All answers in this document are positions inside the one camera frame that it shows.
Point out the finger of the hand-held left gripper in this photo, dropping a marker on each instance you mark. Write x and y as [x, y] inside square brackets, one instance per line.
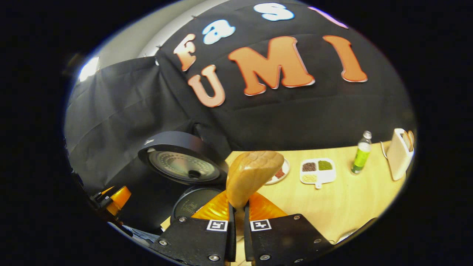
[120, 199]
[108, 190]

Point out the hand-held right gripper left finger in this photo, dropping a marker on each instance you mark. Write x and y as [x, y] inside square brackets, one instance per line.
[231, 236]

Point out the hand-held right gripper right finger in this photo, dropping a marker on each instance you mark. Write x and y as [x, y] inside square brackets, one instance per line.
[247, 236]

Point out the wooden spoon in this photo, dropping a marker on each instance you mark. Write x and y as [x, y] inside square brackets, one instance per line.
[251, 173]

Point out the dark grey rice cooker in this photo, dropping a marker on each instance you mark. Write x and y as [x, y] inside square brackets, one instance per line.
[173, 142]

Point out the blue cloth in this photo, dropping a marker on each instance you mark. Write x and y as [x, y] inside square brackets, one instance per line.
[140, 234]

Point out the red meat piece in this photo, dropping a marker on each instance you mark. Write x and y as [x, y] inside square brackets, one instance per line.
[280, 173]

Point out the round white plate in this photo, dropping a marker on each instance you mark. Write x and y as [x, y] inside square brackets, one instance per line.
[284, 164]

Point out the white divided grain dish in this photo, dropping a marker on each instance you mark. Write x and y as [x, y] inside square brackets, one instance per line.
[317, 173]

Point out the green drink bottle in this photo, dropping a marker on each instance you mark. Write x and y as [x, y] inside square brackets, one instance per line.
[360, 157]

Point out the white toaster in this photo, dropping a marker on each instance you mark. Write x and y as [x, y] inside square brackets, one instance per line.
[397, 159]

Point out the toasted bread slices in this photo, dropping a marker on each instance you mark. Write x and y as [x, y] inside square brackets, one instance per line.
[409, 139]

